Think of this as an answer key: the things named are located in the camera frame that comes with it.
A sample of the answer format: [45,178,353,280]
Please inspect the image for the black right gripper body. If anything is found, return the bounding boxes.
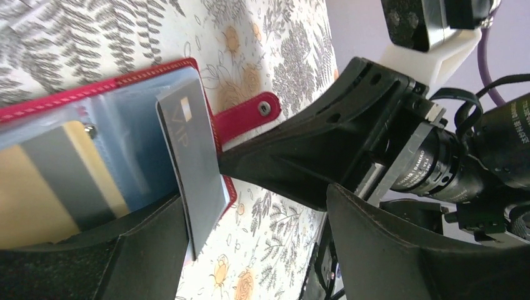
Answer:
[356,82,529,244]

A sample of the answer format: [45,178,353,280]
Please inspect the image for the black VIP credit card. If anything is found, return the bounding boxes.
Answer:
[156,78,229,261]

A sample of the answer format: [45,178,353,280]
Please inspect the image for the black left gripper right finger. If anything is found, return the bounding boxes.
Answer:
[326,184,529,299]

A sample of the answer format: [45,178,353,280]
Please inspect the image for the gold credit card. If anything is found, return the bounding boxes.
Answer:
[1,121,130,249]

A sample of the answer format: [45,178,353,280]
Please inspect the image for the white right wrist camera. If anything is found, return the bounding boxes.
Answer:
[379,0,501,93]

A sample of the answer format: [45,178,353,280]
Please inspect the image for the red leather card holder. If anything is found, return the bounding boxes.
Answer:
[1,58,281,243]

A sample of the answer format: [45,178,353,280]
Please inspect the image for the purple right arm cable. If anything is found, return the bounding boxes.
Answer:
[476,8,508,108]

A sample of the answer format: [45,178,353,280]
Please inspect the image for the floral patterned table mat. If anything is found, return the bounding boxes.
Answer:
[1,1,338,299]

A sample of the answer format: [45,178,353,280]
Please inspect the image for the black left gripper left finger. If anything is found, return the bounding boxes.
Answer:
[1,196,188,299]

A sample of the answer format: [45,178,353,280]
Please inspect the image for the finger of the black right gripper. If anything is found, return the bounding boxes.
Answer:
[219,57,416,211]

